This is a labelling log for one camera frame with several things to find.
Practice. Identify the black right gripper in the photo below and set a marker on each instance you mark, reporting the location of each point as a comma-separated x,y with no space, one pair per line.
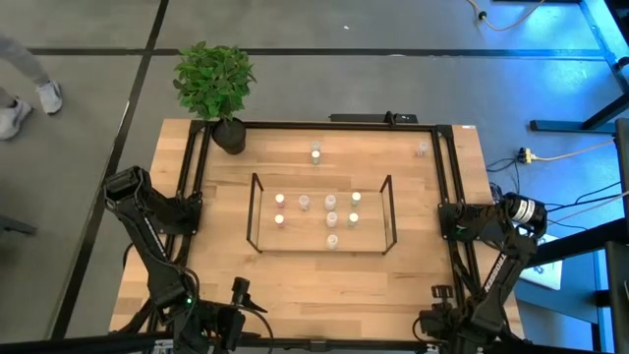
442,324

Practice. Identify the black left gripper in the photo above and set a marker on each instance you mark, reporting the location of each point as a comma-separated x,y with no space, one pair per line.
226,322

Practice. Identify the clear cup stack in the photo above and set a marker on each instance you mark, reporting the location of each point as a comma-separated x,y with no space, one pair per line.
423,148
304,201

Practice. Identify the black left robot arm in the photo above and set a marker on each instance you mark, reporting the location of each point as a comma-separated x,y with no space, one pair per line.
147,241

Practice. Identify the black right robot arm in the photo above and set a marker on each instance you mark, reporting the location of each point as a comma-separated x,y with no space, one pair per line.
496,280

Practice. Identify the white printed box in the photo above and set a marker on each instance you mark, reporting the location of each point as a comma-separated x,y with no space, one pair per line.
548,275

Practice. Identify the black plant pot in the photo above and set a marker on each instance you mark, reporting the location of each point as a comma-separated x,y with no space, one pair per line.
229,137

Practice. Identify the yellow power plug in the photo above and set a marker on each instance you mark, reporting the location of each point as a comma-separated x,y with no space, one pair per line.
527,155

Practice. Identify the black bar device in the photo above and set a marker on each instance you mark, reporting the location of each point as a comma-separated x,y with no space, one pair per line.
363,118

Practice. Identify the green artificial plant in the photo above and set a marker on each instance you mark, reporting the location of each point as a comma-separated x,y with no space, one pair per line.
213,81

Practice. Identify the grey chair base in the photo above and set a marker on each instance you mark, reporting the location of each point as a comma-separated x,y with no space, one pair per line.
15,226

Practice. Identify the person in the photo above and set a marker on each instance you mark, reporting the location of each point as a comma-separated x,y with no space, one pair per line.
49,98

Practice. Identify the wooden shelf black metal frame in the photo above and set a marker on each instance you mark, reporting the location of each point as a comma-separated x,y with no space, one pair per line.
270,238

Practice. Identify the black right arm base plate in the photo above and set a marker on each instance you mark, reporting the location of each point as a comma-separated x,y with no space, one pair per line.
449,233

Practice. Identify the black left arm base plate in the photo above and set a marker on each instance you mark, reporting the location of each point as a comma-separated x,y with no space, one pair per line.
184,221

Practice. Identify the black horizontal frame beam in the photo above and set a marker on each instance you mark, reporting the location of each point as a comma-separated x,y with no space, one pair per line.
74,346

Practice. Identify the black desk leg frame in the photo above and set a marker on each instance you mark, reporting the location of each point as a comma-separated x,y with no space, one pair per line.
570,126

